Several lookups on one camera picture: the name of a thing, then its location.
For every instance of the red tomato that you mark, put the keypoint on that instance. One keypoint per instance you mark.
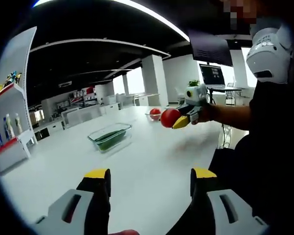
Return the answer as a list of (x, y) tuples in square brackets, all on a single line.
[(154, 112), (170, 118)]

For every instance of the round glass bowl container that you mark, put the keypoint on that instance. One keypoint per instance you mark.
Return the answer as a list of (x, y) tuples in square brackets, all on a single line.
[(147, 115)]

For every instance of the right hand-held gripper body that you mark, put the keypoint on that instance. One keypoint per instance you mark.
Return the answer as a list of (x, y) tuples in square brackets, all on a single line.
[(193, 95)]

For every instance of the display rack with boxes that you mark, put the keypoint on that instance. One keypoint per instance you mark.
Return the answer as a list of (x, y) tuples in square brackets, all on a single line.
[(82, 96)]

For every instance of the person in black shirt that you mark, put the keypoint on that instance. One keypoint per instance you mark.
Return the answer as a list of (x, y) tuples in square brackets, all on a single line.
[(271, 159)]

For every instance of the computer monitor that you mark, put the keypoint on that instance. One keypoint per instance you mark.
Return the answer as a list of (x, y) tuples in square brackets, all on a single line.
[(212, 74)]

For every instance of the white low cabinet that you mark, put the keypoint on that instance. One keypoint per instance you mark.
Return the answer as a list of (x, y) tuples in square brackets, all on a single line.
[(49, 128)]

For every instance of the ceiling air conditioner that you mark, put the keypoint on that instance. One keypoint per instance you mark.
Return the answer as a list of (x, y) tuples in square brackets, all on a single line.
[(64, 84)]

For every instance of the rectangular glass storage container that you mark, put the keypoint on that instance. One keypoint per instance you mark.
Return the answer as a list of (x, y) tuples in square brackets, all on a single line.
[(94, 140)]

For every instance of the white chest-worn device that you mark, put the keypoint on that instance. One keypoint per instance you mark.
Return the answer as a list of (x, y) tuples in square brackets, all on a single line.
[(269, 56)]

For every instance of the curved ceiling light strip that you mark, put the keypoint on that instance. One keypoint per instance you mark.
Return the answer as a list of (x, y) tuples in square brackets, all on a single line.
[(149, 12)]

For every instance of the person's right hand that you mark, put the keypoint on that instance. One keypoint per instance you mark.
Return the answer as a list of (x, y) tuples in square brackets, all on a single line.
[(206, 113)]

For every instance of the large dark hanging screen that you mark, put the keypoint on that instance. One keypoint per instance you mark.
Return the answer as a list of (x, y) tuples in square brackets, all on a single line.
[(210, 49)]

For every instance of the white display shelf unit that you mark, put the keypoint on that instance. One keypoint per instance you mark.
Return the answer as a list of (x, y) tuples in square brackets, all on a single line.
[(12, 156)]

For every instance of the row of snack packets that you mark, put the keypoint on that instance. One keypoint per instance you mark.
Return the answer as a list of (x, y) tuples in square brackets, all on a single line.
[(13, 76)]

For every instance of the white square pillar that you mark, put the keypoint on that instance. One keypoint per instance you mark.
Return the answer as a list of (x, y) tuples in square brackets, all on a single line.
[(154, 80)]

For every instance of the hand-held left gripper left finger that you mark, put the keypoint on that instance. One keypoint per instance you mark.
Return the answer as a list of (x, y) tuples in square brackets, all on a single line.
[(75, 210)]

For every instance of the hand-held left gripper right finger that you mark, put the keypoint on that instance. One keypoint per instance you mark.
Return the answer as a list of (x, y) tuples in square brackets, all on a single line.
[(222, 213)]

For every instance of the row of drink bottles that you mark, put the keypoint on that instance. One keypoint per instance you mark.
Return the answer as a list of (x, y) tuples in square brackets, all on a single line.
[(8, 127)]

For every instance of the white table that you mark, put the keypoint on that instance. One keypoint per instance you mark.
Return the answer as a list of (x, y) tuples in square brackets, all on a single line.
[(149, 159)]

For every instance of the potted green plant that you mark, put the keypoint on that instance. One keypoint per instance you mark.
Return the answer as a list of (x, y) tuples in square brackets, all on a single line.
[(193, 82)]

